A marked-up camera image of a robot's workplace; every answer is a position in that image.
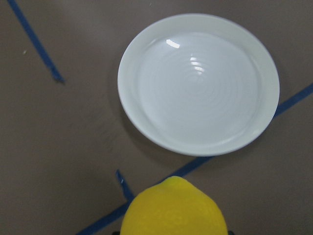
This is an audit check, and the yellow lemon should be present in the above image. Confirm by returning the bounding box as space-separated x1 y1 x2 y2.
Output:
120 176 228 235

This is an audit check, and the white round plate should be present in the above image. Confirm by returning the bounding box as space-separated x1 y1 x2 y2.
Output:
117 14 280 157

